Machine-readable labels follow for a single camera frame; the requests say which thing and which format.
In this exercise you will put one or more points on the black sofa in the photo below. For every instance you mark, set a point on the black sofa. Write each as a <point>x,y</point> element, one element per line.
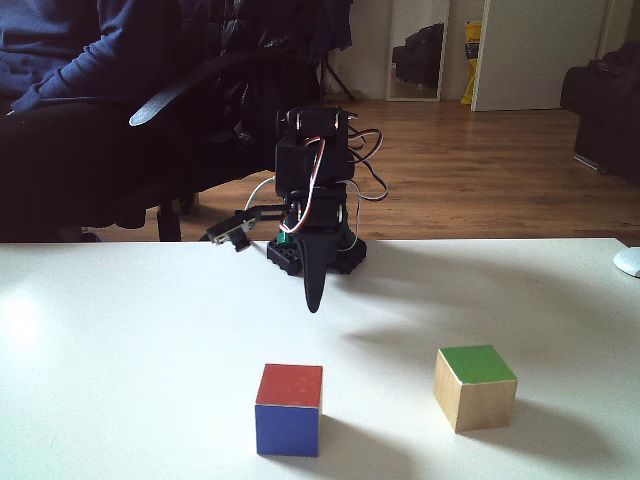
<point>605,115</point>

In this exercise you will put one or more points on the white door panel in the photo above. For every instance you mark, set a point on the white door panel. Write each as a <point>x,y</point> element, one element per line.
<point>535,55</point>

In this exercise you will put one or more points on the red and blue cube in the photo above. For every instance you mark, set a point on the red and blue cube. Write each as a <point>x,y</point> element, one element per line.
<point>289,420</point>

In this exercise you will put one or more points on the green-topped wooden cube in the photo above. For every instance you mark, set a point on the green-topped wooden cube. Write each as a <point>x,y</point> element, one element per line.
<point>480,405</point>

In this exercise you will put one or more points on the small black camera board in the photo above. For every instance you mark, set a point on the small black camera board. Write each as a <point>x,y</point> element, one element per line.
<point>231,231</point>

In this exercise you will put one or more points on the black office chair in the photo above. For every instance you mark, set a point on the black office chair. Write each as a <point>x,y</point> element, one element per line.
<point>165,100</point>

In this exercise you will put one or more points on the white rounded object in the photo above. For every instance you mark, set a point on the white rounded object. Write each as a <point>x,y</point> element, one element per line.
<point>629,261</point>

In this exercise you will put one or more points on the person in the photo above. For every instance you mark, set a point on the person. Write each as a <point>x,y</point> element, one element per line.
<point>65,125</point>

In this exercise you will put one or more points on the white-framed mirror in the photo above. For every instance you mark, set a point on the white-framed mirror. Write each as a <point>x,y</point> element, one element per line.
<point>417,50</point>

